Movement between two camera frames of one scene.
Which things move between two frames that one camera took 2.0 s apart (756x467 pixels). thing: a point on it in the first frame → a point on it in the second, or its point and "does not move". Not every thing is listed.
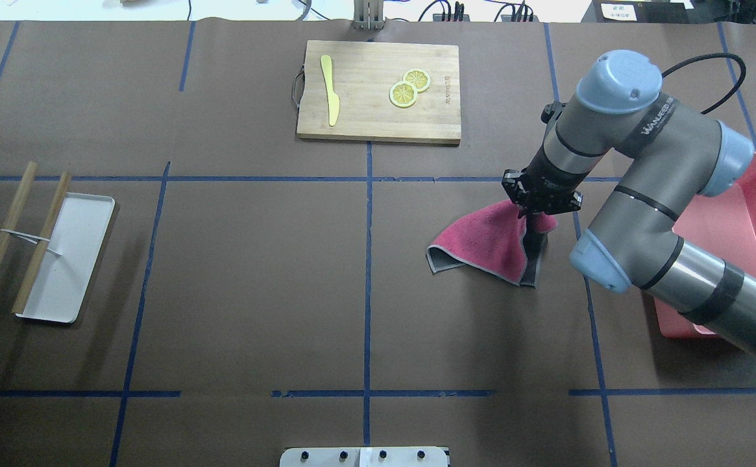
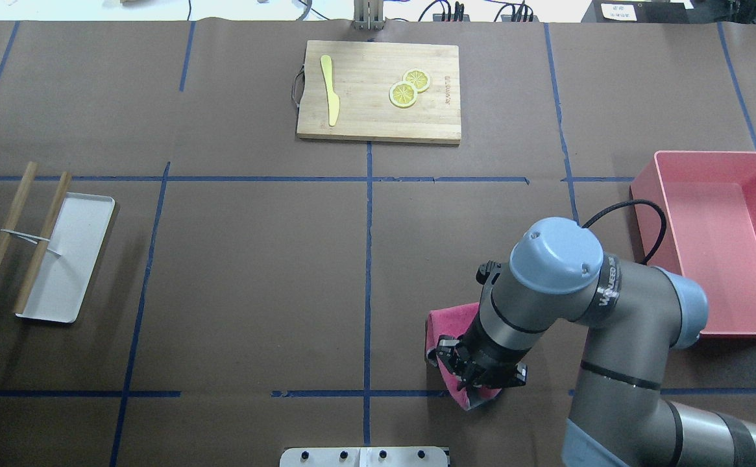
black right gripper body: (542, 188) → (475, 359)
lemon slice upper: (419, 77) does not move
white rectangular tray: (61, 282) does not move
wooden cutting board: (364, 74) does not move
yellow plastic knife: (333, 100) does not move
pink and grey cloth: (501, 239) → (451, 320)
